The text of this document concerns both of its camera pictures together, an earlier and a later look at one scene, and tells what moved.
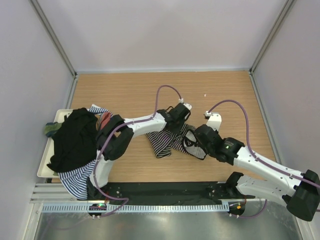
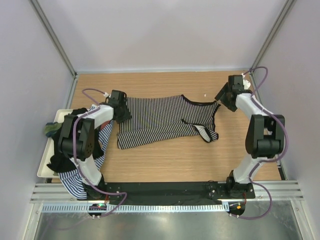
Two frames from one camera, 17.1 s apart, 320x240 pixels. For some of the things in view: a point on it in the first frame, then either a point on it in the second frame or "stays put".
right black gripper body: [209, 150] → [222, 96]
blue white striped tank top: [74, 182] stays put
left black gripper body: [179, 123] → [125, 114]
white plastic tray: [44, 171] stays put
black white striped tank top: [165, 141] → [155, 117]
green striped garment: [51, 128] stays put
